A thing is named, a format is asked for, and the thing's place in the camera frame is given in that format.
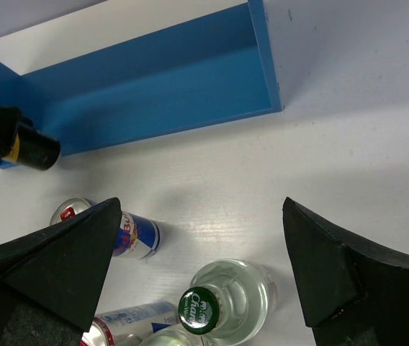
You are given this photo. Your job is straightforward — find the red bull can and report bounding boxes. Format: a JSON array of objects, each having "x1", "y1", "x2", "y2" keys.
[
  {"x1": 80, "y1": 302, "x2": 179, "y2": 346},
  {"x1": 50, "y1": 198, "x2": 161, "y2": 260}
]

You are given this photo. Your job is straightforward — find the rear clear glass bottle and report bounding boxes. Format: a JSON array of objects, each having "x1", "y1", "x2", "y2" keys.
[{"x1": 178, "y1": 259, "x2": 279, "y2": 345}]

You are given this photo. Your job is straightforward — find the front clear glass bottle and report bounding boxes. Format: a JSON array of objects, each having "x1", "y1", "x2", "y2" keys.
[{"x1": 140, "y1": 324, "x2": 212, "y2": 346}]

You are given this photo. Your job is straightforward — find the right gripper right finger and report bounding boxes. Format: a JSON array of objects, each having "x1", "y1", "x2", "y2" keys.
[{"x1": 282, "y1": 198, "x2": 409, "y2": 345}]

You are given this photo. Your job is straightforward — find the blue and yellow shelf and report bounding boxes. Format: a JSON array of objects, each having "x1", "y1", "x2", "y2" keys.
[{"x1": 0, "y1": 1, "x2": 282, "y2": 156}]

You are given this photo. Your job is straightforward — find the clear glass bottle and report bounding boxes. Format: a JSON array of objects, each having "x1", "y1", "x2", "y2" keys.
[
  {"x1": 178, "y1": 259, "x2": 279, "y2": 345},
  {"x1": 140, "y1": 324, "x2": 212, "y2": 346}
]

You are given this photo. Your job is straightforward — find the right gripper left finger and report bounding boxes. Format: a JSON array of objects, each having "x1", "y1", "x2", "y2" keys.
[{"x1": 0, "y1": 198, "x2": 122, "y2": 345}]

